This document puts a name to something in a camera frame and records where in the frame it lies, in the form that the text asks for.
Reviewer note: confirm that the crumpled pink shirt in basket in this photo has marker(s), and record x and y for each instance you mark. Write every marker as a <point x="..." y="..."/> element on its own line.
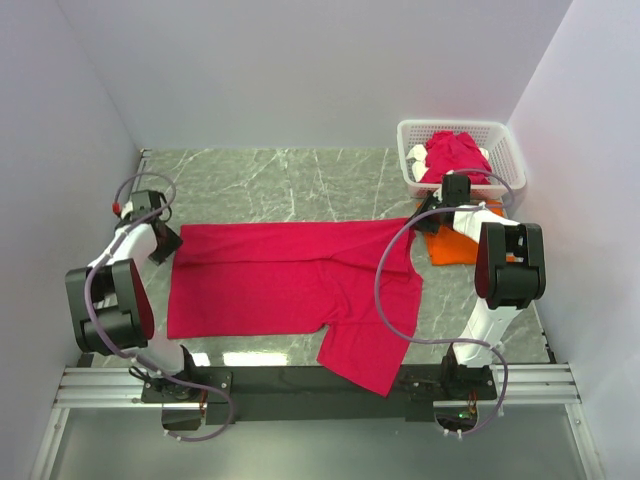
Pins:
<point x="448" y="151"/>

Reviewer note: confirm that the folded orange t shirt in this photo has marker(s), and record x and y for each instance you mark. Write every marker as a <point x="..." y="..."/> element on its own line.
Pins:
<point x="458" y="244"/>

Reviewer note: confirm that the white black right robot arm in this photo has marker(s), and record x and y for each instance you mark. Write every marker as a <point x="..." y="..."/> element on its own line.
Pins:
<point x="509" y="275"/>

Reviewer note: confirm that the white plastic laundry basket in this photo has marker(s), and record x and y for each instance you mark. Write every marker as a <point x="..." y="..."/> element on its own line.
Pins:
<point x="504" y="155"/>

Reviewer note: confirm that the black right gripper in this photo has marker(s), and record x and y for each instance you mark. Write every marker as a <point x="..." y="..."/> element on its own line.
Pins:
<point x="420" y="219"/>

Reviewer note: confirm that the pink t shirt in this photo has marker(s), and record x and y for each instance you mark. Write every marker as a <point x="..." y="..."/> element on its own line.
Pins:
<point x="352" y="280"/>

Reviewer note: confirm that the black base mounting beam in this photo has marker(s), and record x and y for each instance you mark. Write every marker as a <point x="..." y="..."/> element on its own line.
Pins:
<point x="305" y="393"/>

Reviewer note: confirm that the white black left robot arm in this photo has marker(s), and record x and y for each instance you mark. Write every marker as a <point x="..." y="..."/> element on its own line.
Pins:
<point x="170" y="357"/>

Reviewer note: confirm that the white cloth in basket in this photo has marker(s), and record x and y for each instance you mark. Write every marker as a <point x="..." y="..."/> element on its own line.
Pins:
<point x="417" y="157"/>

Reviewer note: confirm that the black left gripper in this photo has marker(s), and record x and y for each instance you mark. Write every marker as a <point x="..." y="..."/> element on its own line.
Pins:
<point x="174" y="242"/>

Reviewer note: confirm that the aluminium front frame rail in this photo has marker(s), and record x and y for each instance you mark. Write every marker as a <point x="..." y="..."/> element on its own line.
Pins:
<point x="96" y="388"/>

